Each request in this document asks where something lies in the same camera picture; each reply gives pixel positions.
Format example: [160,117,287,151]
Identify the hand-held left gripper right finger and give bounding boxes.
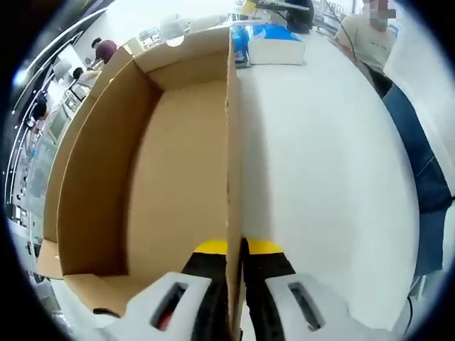
[242,237,395,341]

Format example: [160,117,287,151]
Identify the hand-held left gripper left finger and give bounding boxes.
[95,238,230,341]

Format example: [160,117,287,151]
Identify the brown cardboard shoe box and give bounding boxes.
[35,26,246,341]

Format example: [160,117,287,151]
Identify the blue tissue pack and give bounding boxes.
[247,23,306,67]

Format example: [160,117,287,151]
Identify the person's blue jeans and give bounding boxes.
[369,65,455,278]

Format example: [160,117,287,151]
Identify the person's white shirt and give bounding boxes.
[383,17,455,200]

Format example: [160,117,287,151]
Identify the black monitor stand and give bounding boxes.
[286,0,316,35]

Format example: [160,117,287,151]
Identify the black cable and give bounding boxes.
[403,296,415,335]

